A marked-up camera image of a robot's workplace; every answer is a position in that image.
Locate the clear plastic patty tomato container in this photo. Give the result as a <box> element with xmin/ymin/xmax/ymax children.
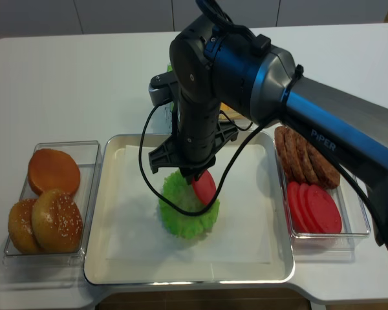
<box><xmin>273</xmin><ymin>127</ymin><xmax>372</xmax><ymax>240</ymax></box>

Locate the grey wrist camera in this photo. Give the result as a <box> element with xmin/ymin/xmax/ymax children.
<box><xmin>148</xmin><ymin>71</ymin><xmax>179</xmax><ymax>107</ymax></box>

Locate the clear plastic bun container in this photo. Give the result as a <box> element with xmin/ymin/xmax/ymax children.
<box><xmin>4</xmin><ymin>141</ymin><xmax>102</xmax><ymax>262</ymax></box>

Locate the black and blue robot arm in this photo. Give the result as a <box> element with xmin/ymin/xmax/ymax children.
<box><xmin>149</xmin><ymin>1</ymin><xmax>388</xmax><ymax>250</ymax></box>

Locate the sesame bun , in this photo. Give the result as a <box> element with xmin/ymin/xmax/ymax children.
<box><xmin>8</xmin><ymin>198</ymin><xmax>43</xmax><ymax>254</ymax></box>
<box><xmin>31</xmin><ymin>189</ymin><xmax>83</xmax><ymax>253</ymax></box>

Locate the sesame bun top, left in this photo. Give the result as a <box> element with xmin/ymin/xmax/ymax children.
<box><xmin>8</xmin><ymin>198</ymin><xmax>43</xmax><ymax>254</ymax></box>

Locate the black camera cable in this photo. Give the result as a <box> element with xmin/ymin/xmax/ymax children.
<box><xmin>138</xmin><ymin>102</ymin><xmax>269</xmax><ymax>216</ymax></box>

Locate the brown meat patty, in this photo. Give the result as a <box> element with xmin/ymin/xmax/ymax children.
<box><xmin>296</xmin><ymin>134</ymin><xmax>320</xmax><ymax>185</ymax></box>
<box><xmin>274</xmin><ymin>126</ymin><xmax>295</xmax><ymax>181</ymax></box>
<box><xmin>285</xmin><ymin>127</ymin><xmax>307</xmax><ymax>183</ymax></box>
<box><xmin>307</xmin><ymin>143</ymin><xmax>340</xmax><ymax>189</ymax></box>

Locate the white paper tray liner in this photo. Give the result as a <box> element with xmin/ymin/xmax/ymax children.
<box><xmin>107</xmin><ymin>145</ymin><xmax>272</xmax><ymax>263</ymax></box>

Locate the red tomato slice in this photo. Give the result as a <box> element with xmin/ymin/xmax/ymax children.
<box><xmin>298</xmin><ymin>183</ymin><xmax>320</xmax><ymax>233</ymax></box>
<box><xmin>306</xmin><ymin>185</ymin><xmax>342</xmax><ymax>234</ymax></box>
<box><xmin>287</xmin><ymin>181</ymin><xmax>308</xmax><ymax>233</ymax></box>
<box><xmin>191</xmin><ymin>170</ymin><xmax>217</xmax><ymax>205</ymax></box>

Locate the silver metal tray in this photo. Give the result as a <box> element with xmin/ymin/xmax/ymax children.
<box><xmin>83</xmin><ymin>132</ymin><xmax>295</xmax><ymax>285</ymax></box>

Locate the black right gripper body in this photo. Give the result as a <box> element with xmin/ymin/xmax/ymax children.
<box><xmin>149</xmin><ymin>90</ymin><xmax>239</xmax><ymax>175</ymax></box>

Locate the plain brown bun bottom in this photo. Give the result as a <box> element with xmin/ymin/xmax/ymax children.
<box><xmin>28</xmin><ymin>149</ymin><xmax>80</xmax><ymax>196</ymax></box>

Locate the sesame bun top, right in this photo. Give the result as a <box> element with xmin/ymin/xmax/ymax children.
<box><xmin>31</xmin><ymin>189</ymin><xmax>83</xmax><ymax>253</ymax></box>

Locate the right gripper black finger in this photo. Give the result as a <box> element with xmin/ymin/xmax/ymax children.
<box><xmin>183</xmin><ymin>174</ymin><xmax>195</xmax><ymax>185</ymax></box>
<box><xmin>193</xmin><ymin>166</ymin><xmax>208</xmax><ymax>181</ymax></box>

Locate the green lettuce leaf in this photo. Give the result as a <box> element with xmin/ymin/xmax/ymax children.
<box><xmin>159</xmin><ymin>170</ymin><xmax>220</xmax><ymax>239</ymax></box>

